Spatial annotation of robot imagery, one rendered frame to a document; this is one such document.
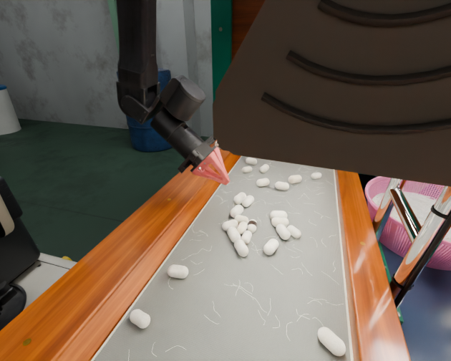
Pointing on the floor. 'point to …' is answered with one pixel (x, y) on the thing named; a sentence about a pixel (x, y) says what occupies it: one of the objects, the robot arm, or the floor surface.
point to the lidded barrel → (1, 109)
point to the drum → (140, 138)
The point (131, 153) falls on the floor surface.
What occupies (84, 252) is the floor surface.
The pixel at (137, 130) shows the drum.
